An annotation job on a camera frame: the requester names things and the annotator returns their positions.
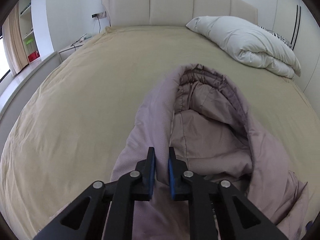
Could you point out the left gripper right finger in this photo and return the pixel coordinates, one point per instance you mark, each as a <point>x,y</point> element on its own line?
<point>178,187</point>

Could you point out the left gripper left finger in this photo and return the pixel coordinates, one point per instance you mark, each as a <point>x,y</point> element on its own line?
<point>145,185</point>

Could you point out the mauve puffer coat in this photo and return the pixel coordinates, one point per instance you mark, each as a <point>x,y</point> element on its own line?
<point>206,119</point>

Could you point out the beige bed with sheet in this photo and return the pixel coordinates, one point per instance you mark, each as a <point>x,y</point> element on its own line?
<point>75,126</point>

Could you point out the white bedside table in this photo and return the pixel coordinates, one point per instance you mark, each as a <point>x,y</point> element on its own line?
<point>70,49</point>

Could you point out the white folded duvet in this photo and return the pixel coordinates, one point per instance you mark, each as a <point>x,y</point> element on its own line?
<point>248,44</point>

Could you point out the red box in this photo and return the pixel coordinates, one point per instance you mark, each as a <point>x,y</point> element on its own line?
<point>33,56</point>

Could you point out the cream padded headboard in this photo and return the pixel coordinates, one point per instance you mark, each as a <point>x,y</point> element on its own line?
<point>174,12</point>

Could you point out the zebra pattern pillow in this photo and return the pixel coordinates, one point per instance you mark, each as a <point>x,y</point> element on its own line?
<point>278,36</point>

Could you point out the black framed window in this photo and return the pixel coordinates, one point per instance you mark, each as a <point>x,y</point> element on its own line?
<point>4,66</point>

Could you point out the green container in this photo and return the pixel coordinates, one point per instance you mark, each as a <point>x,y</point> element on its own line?
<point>28,40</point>

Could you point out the beige curtain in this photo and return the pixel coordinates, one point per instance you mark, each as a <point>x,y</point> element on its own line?
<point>14,49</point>

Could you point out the white wardrobe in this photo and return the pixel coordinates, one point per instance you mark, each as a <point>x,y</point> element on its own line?
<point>295,22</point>

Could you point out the wall power socket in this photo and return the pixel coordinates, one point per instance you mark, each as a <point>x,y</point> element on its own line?
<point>99,15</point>

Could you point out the white wall shelf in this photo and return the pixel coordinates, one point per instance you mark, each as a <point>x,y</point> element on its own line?
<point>26,25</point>

